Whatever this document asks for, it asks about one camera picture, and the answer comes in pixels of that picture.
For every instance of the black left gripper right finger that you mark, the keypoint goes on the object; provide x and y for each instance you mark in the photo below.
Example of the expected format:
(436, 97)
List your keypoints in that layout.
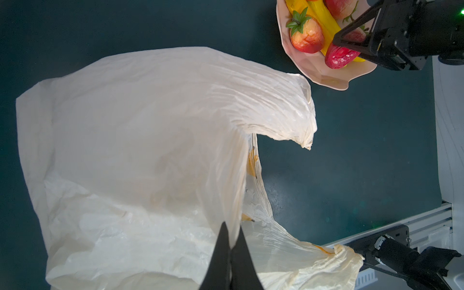
(244, 276)

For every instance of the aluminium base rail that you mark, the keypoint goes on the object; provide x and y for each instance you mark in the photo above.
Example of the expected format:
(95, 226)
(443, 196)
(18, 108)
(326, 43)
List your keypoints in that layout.
(432, 228)

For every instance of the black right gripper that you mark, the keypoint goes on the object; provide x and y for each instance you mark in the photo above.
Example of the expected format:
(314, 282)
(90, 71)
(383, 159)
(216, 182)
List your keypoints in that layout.
(403, 34)

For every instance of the pink scalloped fruit plate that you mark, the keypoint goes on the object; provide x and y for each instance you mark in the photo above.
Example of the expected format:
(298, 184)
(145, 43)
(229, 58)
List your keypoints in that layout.
(313, 65)

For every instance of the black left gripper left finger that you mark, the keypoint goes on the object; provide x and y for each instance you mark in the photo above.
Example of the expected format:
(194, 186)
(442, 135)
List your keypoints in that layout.
(218, 275)

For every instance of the white slotted cable duct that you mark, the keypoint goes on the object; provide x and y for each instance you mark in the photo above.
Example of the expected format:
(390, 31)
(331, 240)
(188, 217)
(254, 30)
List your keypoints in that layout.
(365, 278)

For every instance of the yellow banana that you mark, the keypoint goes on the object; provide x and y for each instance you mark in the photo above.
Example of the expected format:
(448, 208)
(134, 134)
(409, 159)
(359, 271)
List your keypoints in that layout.
(318, 10)

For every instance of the red strawberry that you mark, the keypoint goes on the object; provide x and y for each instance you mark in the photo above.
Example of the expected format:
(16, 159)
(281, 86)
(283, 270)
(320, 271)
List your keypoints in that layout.
(306, 33)

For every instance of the red peach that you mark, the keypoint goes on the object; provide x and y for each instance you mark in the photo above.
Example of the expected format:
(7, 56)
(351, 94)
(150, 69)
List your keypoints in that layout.
(341, 9)

